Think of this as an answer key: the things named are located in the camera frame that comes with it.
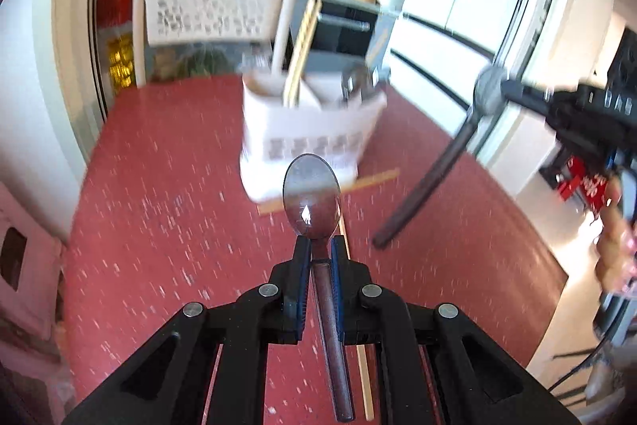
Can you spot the beige plastic utensil holder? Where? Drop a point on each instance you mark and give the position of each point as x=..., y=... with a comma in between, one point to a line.
x=303, y=126

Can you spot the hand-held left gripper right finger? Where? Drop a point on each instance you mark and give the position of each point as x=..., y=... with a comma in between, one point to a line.
x=338, y=290

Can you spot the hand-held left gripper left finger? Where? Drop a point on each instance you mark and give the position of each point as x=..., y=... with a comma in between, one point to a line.
x=298, y=290

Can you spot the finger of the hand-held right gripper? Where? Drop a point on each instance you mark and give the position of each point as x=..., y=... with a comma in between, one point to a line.
x=527, y=92

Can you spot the wooden chopstick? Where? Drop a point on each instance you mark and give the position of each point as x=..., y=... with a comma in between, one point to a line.
x=366, y=385
x=378, y=178
x=307, y=51
x=300, y=51

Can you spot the person's right hand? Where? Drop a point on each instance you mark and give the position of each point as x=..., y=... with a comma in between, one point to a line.
x=617, y=245

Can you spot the red plastic container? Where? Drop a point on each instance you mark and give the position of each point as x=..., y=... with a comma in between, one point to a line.
x=113, y=9

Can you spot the yellow oil bottle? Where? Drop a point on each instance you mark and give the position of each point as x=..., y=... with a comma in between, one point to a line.
x=121, y=61

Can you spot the pink plastic stool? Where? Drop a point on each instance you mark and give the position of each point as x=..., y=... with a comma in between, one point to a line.
x=30, y=255

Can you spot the black built-in oven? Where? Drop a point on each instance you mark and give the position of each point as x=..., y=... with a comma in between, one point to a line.
x=343, y=29

